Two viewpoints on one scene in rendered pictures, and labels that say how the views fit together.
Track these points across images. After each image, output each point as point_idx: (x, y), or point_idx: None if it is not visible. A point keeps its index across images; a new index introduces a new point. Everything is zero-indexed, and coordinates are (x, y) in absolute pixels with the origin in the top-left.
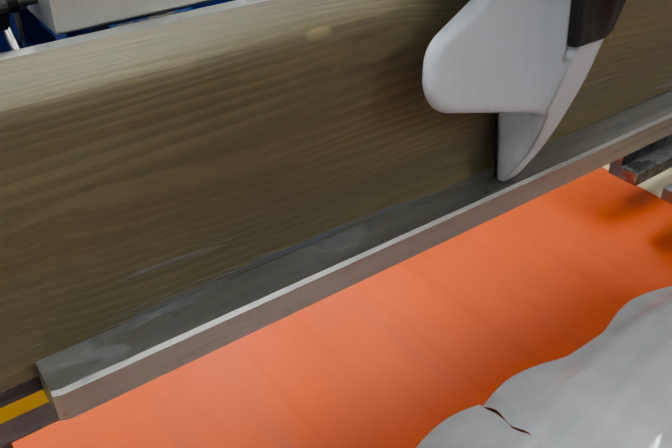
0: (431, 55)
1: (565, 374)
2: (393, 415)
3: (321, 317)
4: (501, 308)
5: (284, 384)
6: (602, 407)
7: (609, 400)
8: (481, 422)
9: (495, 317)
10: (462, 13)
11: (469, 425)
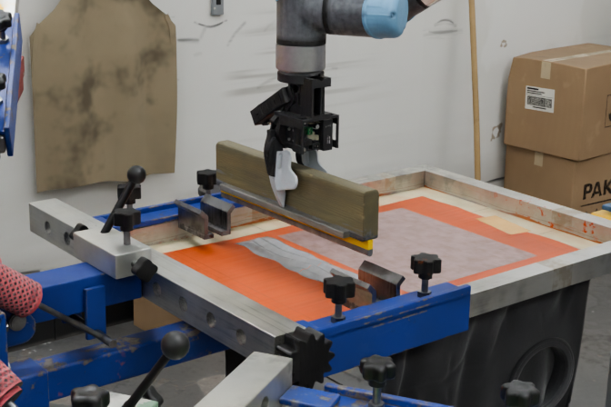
0: (327, 173)
1: (289, 262)
2: (302, 281)
3: (264, 288)
4: (259, 268)
5: (292, 292)
6: (301, 259)
7: (298, 258)
8: (305, 271)
9: (264, 269)
10: (322, 166)
11: (305, 272)
